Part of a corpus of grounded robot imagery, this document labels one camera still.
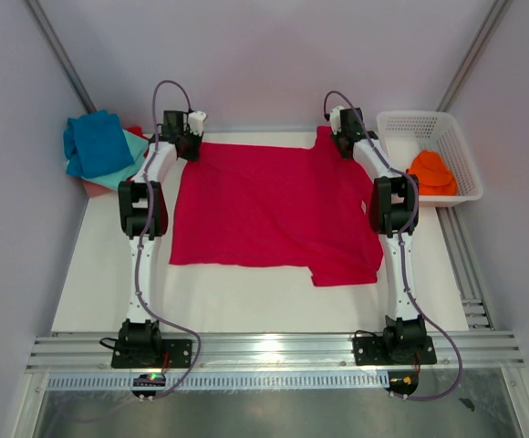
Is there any left corner aluminium post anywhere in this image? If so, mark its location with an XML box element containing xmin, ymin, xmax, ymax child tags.
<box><xmin>22</xmin><ymin>0</ymin><xmax>97</xmax><ymax>113</ymax></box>

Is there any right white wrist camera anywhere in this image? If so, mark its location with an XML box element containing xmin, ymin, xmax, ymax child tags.
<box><xmin>325</xmin><ymin>105</ymin><xmax>344</xmax><ymax>134</ymax></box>

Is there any corner aluminium post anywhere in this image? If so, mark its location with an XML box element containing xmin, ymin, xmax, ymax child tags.
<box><xmin>22</xmin><ymin>0</ymin><xmax>97</xmax><ymax>113</ymax></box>
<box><xmin>436</xmin><ymin>0</ymin><xmax>513</xmax><ymax>112</ymax></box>

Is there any pink folded t shirt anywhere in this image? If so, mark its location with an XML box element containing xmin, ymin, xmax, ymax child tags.
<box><xmin>81</xmin><ymin>179</ymin><xmax>115</xmax><ymax>198</ymax></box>

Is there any right black controller board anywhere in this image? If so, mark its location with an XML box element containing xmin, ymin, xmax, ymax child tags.
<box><xmin>387</xmin><ymin>371</ymin><xmax>420</xmax><ymax>398</ymax></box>

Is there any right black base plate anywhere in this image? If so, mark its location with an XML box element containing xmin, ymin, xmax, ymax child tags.
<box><xmin>352</xmin><ymin>330</ymin><xmax>438</xmax><ymax>366</ymax></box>

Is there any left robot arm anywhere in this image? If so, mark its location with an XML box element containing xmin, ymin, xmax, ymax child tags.
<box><xmin>112</xmin><ymin>110</ymin><xmax>207</xmax><ymax>370</ymax></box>

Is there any black controller board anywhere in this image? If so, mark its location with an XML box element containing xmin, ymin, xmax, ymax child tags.
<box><xmin>130</xmin><ymin>372</ymin><xmax>166</xmax><ymax>398</ymax></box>
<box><xmin>387</xmin><ymin>371</ymin><xmax>420</xmax><ymax>398</ymax></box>

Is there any aluminium rail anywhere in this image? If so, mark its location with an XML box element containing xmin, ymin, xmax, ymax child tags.
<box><xmin>436</xmin><ymin>207</ymin><xmax>495</xmax><ymax>331</ymax></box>
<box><xmin>26</xmin><ymin>331</ymin><xmax>524</xmax><ymax>373</ymax></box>

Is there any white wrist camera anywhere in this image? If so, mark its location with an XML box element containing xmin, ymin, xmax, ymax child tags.
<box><xmin>187</xmin><ymin>110</ymin><xmax>207</xmax><ymax>137</ymax></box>
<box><xmin>325</xmin><ymin>105</ymin><xmax>344</xmax><ymax>134</ymax></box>

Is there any magenta t shirt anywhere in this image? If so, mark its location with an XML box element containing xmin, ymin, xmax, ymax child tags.
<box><xmin>170</xmin><ymin>127</ymin><xmax>383</xmax><ymax>287</ymax></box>

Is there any white plastic basket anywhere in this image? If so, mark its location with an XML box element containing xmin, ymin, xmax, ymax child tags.
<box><xmin>377</xmin><ymin>110</ymin><xmax>483</xmax><ymax>208</ymax></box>

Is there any orange t shirt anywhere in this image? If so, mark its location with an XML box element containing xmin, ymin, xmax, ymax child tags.
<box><xmin>407</xmin><ymin>151</ymin><xmax>459</xmax><ymax>196</ymax></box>

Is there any aluminium front rail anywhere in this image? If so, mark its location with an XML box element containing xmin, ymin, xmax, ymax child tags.
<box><xmin>26</xmin><ymin>331</ymin><xmax>524</xmax><ymax>373</ymax></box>

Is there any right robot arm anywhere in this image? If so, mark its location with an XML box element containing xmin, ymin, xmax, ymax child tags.
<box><xmin>326</xmin><ymin>106</ymin><xmax>427</xmax><ymax>364</ymax></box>

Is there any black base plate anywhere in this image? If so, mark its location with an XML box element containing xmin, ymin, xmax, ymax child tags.
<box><xmin>352</xmin><ymin>330</ymin><xmax>438</xmax><ymax>366</ymax></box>
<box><xmin>110</xmin><ymin>339</ymin><xmax>192</xmax><ymax>370</ymax></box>

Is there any left black controller board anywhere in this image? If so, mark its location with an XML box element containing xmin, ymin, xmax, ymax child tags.
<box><xmin>130</xmin><ymin>372</ymin><xmax>166</xmax><ymax>398</ymax></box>

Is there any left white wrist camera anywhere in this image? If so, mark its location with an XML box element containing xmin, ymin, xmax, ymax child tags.
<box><xmin>187</xmin><ymin>110</ymin><xmax>207</xmax><ymax>137</ymax></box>

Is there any slotted grey cable duct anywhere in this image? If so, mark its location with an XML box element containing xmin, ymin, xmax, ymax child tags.
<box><xmin>46</xmin><ymin>370</ymin><xmax>388</xmax><ymax>391</ymax></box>

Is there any blue folded t shirt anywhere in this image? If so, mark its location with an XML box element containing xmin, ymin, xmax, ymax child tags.
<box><xmin>63</xmin><ymin>110</ymin><xmax>134</xmax><ymax>179</ymax></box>

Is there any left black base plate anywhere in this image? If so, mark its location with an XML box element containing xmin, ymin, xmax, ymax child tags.
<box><xmin>110</xmin><ymin>339</ymin><xmax>192</xmax><ymax>370</ymax></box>

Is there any right side aluminium rail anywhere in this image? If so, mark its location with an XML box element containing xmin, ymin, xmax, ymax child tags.
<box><xmin>436</xmin><ymin>207</ymin><xmax>495</xmax><ymax>331</ymax></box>

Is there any teal folded t shirt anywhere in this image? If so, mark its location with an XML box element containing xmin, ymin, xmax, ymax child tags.
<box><xmin>91</xmin><ymin>128</ymin><xmax>151</xmax><ymax>192</ymax></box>

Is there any red folded t shirt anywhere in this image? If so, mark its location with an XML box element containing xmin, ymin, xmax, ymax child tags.
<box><xmin>127</xmin><ymin>126</ymin><xmax>147</xmax><ymax>140</ymax></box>

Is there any right corner aluminium post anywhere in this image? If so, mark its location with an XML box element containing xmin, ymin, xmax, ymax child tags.
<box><xmin>436</xmin><ymin>0</ymin><xmax>513</xmax><ymax>112</ymax></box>

